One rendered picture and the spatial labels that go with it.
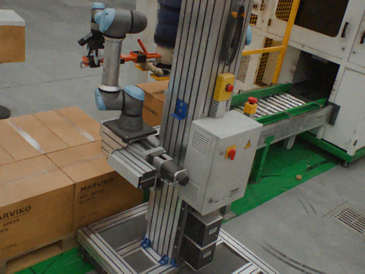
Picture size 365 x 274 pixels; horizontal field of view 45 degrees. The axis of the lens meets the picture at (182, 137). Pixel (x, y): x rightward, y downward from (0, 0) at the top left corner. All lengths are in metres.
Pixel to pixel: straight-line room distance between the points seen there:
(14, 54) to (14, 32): 0.21
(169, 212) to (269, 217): 1.37
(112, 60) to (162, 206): 0.94
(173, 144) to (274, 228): 1.56
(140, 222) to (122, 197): 0.23
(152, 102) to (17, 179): 1.07
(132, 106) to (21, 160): 1.01
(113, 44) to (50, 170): 1.08
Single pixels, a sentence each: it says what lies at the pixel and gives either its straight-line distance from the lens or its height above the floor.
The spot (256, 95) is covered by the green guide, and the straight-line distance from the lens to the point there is 4.63.
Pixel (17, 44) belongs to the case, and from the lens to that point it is 4.50.
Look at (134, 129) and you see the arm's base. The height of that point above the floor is 1.06.
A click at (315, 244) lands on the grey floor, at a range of 3.73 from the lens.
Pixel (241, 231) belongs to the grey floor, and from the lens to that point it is 3.58.
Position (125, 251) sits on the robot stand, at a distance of 2.85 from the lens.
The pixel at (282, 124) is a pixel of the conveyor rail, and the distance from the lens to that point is 4.10.
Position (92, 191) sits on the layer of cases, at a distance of 2.99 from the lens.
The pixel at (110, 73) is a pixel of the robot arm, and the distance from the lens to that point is 2.30.
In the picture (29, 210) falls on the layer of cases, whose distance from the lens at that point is 2.79.
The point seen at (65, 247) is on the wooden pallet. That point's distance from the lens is 3.16.
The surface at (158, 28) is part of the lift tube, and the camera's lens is 3.04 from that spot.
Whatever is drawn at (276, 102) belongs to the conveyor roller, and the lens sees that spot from 4.77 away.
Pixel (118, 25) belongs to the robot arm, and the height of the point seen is 1.62.
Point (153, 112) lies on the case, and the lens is 3.21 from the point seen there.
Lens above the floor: 2.16
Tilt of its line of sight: 27 degrees down
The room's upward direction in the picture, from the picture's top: 10 degrees clockwise
